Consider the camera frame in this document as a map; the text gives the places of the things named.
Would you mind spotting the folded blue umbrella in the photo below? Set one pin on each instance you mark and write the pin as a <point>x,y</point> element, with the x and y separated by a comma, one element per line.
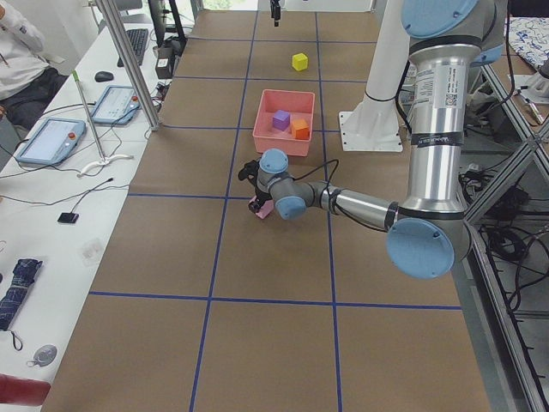
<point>23,278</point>

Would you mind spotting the thin rod stand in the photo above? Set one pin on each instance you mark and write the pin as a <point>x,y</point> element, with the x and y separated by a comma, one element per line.
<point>104,159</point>

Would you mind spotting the orange foam block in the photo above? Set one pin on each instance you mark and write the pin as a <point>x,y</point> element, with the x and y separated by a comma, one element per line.
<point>300,129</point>

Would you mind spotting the aluminium frame post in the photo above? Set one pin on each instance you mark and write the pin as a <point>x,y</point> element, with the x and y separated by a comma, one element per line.
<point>120,39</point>

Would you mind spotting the grey round tag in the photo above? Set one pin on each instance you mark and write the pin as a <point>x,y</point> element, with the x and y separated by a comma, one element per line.
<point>43,356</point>

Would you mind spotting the purple foam block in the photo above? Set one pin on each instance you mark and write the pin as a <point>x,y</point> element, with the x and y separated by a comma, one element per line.
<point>281,120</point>

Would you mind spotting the small black device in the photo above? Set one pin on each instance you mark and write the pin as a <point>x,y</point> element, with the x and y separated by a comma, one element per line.
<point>68,218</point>

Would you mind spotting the near blue teach pendant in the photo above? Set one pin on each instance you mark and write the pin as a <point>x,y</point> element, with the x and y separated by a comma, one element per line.
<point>52,142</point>

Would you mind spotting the black cardboard box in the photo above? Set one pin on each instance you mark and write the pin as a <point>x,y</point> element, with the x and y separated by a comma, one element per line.
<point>168,56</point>

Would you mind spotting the black computer mouse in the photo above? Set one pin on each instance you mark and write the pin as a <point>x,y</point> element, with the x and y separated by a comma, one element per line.
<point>103,76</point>

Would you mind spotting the blue teach pendant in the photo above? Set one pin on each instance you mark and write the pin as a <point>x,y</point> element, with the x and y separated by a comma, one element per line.
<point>52,142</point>
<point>116,106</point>

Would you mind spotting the red object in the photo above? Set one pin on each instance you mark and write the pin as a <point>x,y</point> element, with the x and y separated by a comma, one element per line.
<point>23,392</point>

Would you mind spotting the seated person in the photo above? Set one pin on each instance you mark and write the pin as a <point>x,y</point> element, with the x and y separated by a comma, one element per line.
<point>28,82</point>

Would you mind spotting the white camera mast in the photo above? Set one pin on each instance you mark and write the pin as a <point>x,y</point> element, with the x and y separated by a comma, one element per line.
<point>373,125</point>

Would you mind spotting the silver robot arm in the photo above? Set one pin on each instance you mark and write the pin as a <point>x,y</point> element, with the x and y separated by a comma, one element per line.
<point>442,40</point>

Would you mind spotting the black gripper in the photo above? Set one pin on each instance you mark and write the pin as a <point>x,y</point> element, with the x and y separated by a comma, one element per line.
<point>260,192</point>
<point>275,9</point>

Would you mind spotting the pink foam block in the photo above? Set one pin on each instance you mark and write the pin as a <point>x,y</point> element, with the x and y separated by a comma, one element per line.
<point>266,209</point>

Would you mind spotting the black keyboard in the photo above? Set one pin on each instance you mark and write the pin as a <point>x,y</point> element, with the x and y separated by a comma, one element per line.
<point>138,38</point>

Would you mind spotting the far blue teach pendant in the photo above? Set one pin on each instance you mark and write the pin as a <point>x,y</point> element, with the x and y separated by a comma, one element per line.
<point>116,106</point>

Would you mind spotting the pink plastic bin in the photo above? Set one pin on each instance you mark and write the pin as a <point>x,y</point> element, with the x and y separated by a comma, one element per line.
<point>299,104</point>

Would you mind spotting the yellow foam block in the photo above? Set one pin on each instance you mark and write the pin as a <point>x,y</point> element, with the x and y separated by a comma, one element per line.
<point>300,61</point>

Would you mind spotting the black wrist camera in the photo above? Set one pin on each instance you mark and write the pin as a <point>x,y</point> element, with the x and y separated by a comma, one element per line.
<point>249,172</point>

